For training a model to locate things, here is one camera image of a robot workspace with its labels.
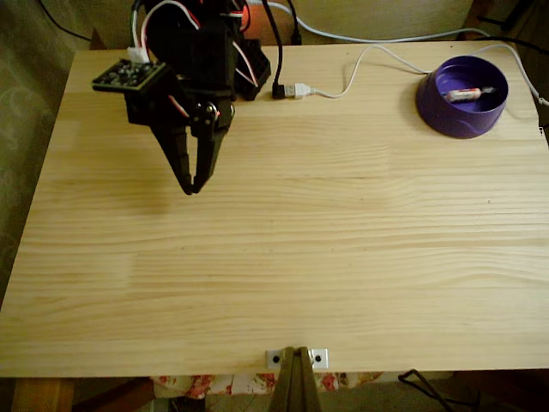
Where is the grey cable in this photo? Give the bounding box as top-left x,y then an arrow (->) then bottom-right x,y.
265,0 -> 492,44

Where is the white USB cable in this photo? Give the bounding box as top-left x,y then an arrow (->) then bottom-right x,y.
285,42 -> 549,106

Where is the wooden table leg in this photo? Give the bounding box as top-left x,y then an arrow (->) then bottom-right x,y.
11,377 -> 76,412

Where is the thin black cable loop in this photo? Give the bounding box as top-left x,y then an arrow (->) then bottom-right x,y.
397,367 -> 477,412

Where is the white candy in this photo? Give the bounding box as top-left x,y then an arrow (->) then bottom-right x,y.
443,85 -> 497,103

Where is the pale sofa cushion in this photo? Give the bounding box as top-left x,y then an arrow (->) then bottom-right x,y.
295,0 -> 475,44

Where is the camera circuit board with lens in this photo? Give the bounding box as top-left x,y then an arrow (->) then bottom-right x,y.
91,58 -> 167,94

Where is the floral cloth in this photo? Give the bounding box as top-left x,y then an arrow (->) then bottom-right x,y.
149,371 -> 385,398

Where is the metal bracket with screws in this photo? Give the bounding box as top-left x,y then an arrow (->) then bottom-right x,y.
264,347 -> 329,371

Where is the purple plastic bowl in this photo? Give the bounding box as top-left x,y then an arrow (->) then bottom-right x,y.
414,54 -> 510,140

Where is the green white camera wire bundle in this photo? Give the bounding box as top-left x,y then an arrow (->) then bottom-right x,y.
127,0 -> 151,64

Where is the white red servo wire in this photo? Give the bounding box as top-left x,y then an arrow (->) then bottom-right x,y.
139,0 -> 202,48

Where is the black USB cable with plug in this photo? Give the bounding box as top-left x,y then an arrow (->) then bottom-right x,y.
261,0 -> 298,100

